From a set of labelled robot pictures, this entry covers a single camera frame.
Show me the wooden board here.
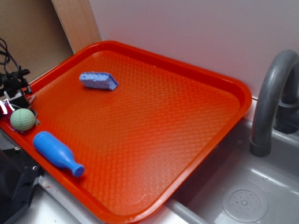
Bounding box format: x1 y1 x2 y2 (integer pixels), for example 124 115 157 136
52 0 101 53

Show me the grey faucet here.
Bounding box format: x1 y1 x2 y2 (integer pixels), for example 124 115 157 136
249 49 299 157

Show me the blue sponge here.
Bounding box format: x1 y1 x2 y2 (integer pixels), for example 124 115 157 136
79 72 119 91

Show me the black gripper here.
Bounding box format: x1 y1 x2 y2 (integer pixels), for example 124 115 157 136
0 69 32 105

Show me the black mount plate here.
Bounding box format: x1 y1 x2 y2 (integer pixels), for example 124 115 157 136
0 149 40 224

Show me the green ball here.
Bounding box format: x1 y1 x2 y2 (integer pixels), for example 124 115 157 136
10 108 36 132

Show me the black cable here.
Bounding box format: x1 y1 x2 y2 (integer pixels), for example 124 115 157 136
0 38 21 75

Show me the blue toy bottle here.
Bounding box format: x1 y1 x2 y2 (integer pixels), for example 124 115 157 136
33 131 85 177

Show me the red plastic tray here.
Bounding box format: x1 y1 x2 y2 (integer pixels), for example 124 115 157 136
0 41 252 224

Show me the grey sink basin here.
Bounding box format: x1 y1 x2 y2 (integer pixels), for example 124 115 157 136
167 119 299 224

